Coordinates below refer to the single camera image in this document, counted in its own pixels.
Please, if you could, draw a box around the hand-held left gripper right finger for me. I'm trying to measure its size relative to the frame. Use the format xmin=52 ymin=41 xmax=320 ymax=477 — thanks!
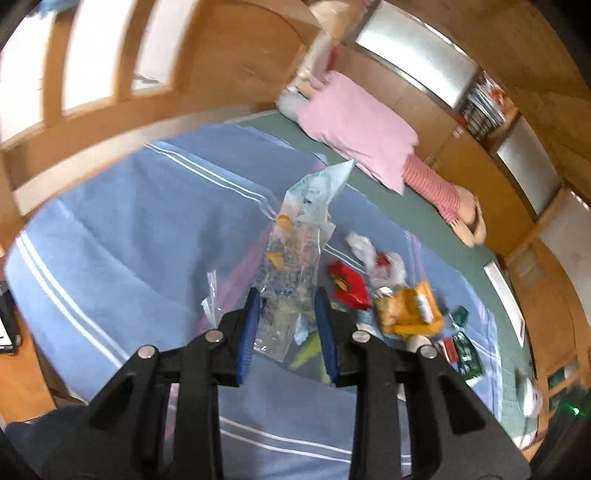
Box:
xmin=314 ymin=287 xmax=532 ymax=480

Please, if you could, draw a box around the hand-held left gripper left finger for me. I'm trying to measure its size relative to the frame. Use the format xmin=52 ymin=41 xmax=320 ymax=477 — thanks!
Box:
xmin=41 ymin=288 xmax=264 ymax=480

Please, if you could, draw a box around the clear plastic bag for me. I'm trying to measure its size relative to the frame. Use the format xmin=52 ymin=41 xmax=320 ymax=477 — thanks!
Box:
xmin=201 ymin=159 xmax=356 ymax=363

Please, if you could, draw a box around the large green packet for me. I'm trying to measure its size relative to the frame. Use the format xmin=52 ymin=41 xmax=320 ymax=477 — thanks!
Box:
xmin=451 ymin=333 xmax=485 ymax=381

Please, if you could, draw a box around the yellow-green wrapper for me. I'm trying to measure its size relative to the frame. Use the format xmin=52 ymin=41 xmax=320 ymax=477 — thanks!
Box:
xmin=288 ymin=330 xmax=324 ymax=370

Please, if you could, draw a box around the red snack wrapper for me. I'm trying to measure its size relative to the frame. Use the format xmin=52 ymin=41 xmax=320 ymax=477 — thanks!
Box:
xmin=327 ymin=261 xmax=371 ymax=311

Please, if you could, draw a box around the orange snack packet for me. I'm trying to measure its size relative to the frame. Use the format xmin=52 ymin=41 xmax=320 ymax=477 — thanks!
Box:
xmin=374 ymin=281 xmax=445 ymax=337

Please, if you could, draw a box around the white and red wrapper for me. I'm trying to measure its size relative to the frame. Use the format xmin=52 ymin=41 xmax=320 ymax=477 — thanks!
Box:
xmin=368 ymin=251 xmax=409 ymax=289

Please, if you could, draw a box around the white grey sock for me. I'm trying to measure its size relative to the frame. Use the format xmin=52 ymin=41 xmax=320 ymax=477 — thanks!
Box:
xmin=345 ymin=232 xmax=379 ymax=266

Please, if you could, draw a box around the blue striped blanket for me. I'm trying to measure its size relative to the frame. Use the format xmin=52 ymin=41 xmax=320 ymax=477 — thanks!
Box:
xmin=4 ymin=124 xmax=504 ymax=480

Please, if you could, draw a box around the white flat board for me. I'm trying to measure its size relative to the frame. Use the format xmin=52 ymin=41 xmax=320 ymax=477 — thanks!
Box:
xmin=482 ymin=261 xmax=527 ymax=347

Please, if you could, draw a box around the red striped plush body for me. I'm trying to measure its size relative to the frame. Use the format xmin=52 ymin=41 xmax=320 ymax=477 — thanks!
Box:
xmin=402 ymin=154 xmax=462 ymax=224

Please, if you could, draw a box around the beige plush toy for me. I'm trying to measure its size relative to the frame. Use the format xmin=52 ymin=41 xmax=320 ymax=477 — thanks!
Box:
xmin=450 ymin=196 xmax=488 ymax=247

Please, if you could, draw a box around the white oval device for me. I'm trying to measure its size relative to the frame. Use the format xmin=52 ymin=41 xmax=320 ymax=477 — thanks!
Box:
xmin=515 ymin=374 xmax=543 ymax=418

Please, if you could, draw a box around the pink pillow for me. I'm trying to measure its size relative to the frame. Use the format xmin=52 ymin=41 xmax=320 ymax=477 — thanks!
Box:
xmin=298 ymin=71 xmax=421 ymax=195

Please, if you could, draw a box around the black device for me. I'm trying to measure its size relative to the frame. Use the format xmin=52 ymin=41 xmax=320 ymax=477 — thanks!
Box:
xmin=0 ymin=281 xmax=21 ymax=356

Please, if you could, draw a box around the row of books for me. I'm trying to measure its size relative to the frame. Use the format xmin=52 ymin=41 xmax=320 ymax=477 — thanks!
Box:
xmin=457 ymin=74 xmax=506 ymax=139

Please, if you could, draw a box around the wooden wall cabinet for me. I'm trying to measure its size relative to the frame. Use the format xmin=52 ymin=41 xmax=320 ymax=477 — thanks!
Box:
xmin=332 ymin=0 xmax=591 ymax=333

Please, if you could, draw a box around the wooden bed frame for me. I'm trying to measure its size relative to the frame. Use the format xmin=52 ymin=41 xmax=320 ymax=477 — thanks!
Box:
xmin=0 ymin=0 xmax=324 ymax=416

